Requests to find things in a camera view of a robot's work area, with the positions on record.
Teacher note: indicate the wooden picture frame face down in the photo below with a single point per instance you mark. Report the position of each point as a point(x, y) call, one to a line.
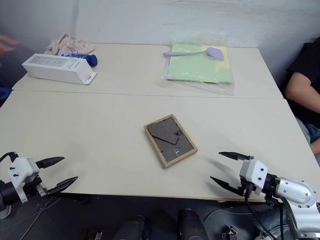
point(170, 141)

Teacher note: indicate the yellow paper sheet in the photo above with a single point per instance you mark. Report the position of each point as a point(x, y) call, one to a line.
point(223, 56)

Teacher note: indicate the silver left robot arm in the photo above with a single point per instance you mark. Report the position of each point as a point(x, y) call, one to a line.
point(8, 192)

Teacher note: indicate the blue object at table edge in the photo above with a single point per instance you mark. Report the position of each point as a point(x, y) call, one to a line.
point(4, 93)

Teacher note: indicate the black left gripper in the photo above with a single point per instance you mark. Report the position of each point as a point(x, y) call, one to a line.
point(37, 188)

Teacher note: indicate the long white cardboard box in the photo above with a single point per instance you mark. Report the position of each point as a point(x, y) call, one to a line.
point(56, 67)

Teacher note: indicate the person's bare forearm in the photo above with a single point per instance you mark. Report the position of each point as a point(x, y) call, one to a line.
point(301, 90)

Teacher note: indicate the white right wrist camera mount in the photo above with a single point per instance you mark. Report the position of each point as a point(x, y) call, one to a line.
point(253, 173)

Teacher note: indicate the person in black shirt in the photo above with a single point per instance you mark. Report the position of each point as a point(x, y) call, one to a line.
point(307, 65)

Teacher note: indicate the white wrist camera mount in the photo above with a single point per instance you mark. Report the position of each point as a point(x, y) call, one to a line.
point(22, 172)
point(253, 173)

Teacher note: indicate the blurred bystander hand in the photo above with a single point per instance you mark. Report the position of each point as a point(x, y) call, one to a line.
point(7, 43)

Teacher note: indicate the purple silicone spatula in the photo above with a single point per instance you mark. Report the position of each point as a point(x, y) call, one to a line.
point(212, 52)

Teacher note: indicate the pink crumpled cloth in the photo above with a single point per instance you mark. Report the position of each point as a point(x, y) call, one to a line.
point(72, 45)

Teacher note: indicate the dark rounded shape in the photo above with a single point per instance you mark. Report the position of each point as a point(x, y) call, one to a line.
point(191, 225)
point(133, 228)
point(230, 220)

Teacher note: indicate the green sheets in plastic bag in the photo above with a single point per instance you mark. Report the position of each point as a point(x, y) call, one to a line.
point(200, 65)

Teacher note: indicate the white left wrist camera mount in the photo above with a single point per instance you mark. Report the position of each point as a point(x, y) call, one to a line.
point(22, 172)

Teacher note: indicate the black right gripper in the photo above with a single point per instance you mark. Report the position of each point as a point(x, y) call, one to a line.
point(247, 188)

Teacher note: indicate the green paper stack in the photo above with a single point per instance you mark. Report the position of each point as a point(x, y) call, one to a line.
point(197, 68)

